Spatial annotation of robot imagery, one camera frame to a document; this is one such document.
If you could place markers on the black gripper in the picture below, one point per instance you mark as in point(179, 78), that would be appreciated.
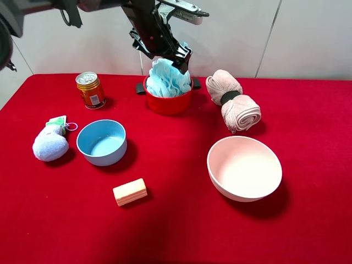
point(153, 37)

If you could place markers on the light blue mesh bath sponge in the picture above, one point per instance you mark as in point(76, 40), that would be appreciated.
point(167, 81)

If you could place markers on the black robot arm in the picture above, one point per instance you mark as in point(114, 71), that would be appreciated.
point(13, 12)

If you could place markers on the rolled pink towel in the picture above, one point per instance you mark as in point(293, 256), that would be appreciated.
point(239, 111)

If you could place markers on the orange drink can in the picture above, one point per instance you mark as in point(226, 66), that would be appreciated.
point(90, 90)

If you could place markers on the blue plastic bowl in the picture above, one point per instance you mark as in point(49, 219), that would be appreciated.
point(103, 142)

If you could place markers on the pink plastic bowl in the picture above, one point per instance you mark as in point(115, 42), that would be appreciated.
point(243, 169)

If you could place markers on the purple plush eggplant toy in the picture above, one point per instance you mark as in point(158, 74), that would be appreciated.
point(51, 144)

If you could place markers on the red velvet table cloth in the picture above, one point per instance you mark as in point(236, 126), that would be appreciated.
point(65, 211)

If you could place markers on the red pot with black handles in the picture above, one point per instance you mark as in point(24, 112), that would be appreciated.
point(168, 106)

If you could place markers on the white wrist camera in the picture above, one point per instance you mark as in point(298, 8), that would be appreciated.
point(180, 9)

